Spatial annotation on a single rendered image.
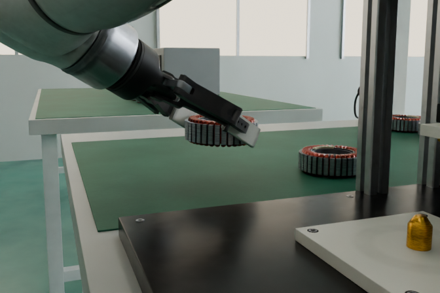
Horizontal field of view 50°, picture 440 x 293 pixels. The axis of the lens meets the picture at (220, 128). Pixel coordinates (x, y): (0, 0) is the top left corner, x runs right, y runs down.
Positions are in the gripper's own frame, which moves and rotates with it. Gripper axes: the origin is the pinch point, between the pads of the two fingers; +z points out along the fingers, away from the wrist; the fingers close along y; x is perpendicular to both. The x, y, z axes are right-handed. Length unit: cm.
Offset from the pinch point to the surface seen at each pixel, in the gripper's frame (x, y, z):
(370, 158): -0.7, -23.1, 4.0
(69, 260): 52, 150, 81
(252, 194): 7.9, -8.4, 2.8
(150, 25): -151, 348, 180
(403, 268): 12.0, -36.9, -11.5
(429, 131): 0.1, -34.9, -9.5
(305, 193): 4.9, -13.1, 7.9
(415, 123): -31, 2, 65
